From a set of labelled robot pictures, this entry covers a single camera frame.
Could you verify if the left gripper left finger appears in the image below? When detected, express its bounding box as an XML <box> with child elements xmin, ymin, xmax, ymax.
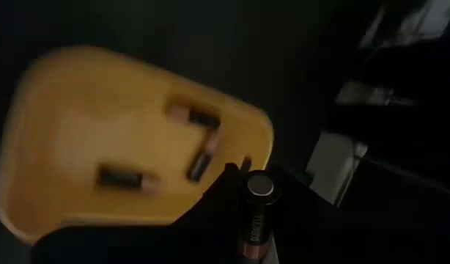
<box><xmin>30</xmin><ymin>163</ymin><xmax>245</xmax><ymax>264</ymax></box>

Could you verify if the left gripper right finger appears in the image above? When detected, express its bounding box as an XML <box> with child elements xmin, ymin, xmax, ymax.
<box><xmin>270</xmin><ymin>166</ymin><xmax>450</xmax><ymax>264</ymax></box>

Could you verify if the black copper-top battery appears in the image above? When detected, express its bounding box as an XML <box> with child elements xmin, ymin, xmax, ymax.
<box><xmin>185</xmin><ymin>128</ymin><xmax>221</xmax><ymax>183</ymax></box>
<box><xmin>95</xmin><ymin>164</ymin><xmax>161</xmax><ymax>194</ymax></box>
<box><xmin>238</xmin><ymin>169</ymin><xmax>281</xmax><ymax>262</ymax></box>
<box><xmin>165</xmin><ymin>103</ymin><xmax>222</xmax><ymax>130</ymax></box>

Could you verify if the yellow plastic bin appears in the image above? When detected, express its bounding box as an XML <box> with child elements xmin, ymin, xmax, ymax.
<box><xmin>0</xmin><ymin>45</ymin><xmax>276</xmax><ymax>246</ymax></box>

